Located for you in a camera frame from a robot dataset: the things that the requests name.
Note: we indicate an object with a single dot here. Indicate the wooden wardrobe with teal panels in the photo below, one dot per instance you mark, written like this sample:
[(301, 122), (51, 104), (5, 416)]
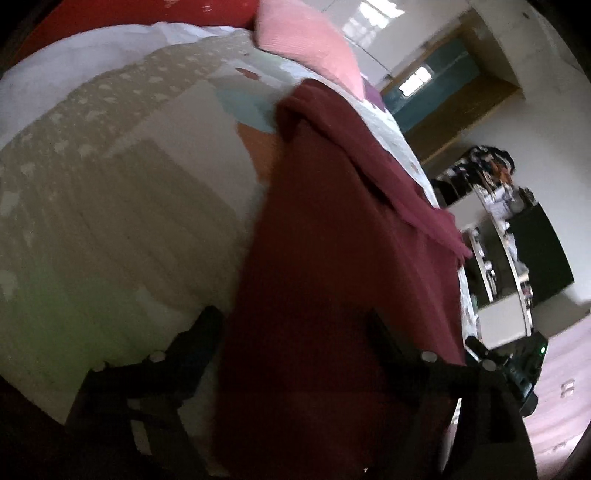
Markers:
[(443, 87)]

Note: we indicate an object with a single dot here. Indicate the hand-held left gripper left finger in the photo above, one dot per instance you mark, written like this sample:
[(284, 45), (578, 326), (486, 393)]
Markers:
[(202, 338)]

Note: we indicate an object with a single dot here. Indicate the black screen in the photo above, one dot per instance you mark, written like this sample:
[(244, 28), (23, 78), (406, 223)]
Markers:
[(540, 254)]

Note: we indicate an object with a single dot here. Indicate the patchwork patterned quilt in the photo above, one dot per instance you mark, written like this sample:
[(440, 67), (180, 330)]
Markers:
[(138, 198)]

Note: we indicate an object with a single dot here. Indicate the maroon garment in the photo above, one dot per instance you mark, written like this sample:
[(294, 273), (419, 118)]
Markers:
[(337, 258)]

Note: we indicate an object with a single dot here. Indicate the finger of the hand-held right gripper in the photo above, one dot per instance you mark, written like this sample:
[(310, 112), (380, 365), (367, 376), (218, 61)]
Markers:
[(474, 345)]

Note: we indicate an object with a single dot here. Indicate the clutter pile on shelf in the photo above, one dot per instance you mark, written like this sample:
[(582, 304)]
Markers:
[(489, 170)]

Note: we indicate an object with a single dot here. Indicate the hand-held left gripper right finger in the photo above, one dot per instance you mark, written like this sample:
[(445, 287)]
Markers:
[(381, 338)]

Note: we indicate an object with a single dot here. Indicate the white shelf unit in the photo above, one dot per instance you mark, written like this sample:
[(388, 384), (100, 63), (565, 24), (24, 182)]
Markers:
[(501, 304)]

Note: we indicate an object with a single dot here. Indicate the white bed sheet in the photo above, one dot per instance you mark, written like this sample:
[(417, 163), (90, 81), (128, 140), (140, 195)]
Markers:
[(51, 69)]

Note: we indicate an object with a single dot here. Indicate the red headboard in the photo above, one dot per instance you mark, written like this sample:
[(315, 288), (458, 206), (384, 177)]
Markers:
[(115, 18)]

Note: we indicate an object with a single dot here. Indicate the pink pillow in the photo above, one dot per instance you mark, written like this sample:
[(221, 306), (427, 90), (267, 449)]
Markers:
[(304, 41)]

